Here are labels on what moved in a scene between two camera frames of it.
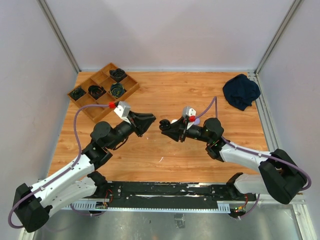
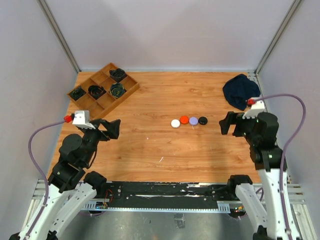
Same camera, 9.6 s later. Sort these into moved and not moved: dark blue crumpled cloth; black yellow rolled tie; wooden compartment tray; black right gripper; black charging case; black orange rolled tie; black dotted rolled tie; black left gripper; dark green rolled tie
Moved: black charging case; black left gripper; black right gripper
Not moved: black yellow rolled tie; wooden compartment tray; black orange rolled tie; dark blue crumpled cloth; dark green rolled tie; black dotted rolled tie
